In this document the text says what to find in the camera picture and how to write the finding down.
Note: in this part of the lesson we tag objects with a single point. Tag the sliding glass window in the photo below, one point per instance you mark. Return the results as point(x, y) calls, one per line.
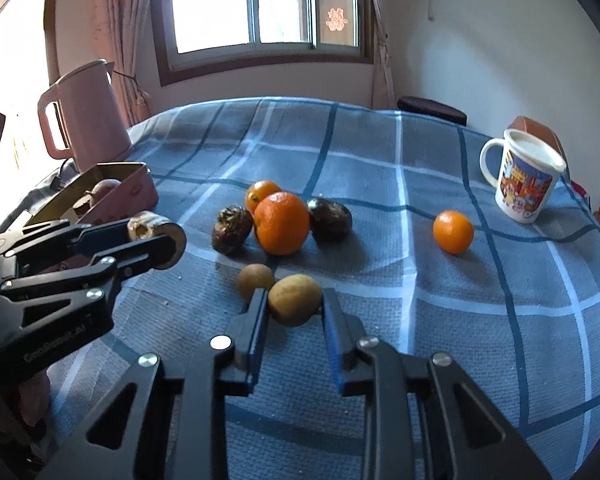
point(260, 5)

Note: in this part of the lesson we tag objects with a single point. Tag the white cartoon print mug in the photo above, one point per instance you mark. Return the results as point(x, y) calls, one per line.
point(522, 180)

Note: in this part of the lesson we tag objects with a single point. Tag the pink curtain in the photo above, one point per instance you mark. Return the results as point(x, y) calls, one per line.
point(125, 35)
point(382, 50)

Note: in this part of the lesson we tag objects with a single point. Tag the wrinkled dark water chestnut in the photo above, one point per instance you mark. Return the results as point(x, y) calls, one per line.
point(231, 231)

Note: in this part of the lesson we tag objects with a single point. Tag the smooth dark round fruit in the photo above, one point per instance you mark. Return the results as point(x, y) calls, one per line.
point(330, 218)

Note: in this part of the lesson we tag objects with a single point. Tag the purple sweet potato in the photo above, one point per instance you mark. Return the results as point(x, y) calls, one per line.
point(105, 189)

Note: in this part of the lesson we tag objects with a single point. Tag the large orange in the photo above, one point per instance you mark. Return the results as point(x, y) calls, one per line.
point(281, 222)

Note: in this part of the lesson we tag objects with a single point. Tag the red window decal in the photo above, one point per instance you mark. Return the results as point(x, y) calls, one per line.
point(336, 20)

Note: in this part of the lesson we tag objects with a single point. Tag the small yellow potato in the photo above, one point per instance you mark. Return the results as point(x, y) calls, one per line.
point(295, 300)

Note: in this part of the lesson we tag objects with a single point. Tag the brown chair back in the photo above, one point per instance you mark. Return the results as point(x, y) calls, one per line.
point(535, 125)

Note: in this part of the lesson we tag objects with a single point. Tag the small tan round fruit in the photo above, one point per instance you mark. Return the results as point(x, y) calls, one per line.
point(254, 280)

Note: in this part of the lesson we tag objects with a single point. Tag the pink tin box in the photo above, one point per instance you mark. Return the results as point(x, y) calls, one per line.
point(140, 195)

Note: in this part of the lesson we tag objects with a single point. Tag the dark round stool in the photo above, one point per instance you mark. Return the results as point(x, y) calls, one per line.
point(432, 109)

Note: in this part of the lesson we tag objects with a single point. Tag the blue plaid tablecloth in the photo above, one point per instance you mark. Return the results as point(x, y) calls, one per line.
point(430, 310)

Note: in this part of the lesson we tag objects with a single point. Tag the cut tan root piece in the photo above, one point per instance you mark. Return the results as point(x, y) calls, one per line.
point(82, 205)

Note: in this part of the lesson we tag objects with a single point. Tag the small orange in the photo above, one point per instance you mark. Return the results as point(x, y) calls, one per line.
point(260, 195)
point(453, 231)

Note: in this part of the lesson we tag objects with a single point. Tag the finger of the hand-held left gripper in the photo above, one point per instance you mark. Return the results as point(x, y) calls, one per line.
point(102, 237)
point(140, 257)

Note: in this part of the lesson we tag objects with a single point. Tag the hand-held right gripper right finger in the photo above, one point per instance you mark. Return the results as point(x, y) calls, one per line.
point(332, 347)

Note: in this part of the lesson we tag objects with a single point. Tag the dark cloth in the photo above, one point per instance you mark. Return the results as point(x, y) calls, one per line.
point(50, 185)

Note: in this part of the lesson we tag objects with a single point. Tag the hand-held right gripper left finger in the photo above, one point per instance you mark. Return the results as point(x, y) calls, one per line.
point(257, 342)

